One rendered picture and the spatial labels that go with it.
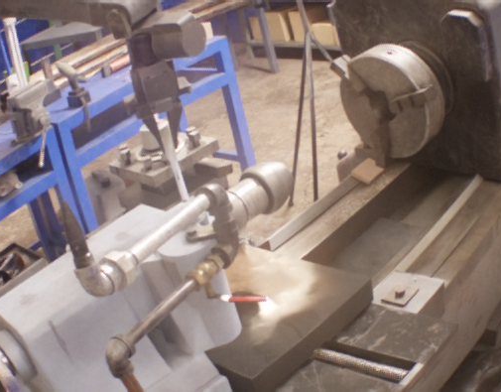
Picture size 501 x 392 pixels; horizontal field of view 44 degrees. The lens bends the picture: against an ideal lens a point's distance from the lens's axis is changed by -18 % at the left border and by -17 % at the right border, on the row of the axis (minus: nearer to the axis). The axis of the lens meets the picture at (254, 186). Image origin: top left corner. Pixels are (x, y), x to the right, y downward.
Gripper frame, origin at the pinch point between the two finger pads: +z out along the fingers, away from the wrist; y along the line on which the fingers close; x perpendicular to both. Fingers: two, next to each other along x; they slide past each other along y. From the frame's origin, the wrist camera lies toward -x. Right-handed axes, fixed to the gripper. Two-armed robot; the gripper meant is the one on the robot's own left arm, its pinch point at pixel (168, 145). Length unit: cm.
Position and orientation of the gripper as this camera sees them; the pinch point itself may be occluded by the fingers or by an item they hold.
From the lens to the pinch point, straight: 111.2
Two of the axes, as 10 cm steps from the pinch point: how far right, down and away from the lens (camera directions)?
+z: 2.1, 8.8, 4.2
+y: 9.4, -3.0, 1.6
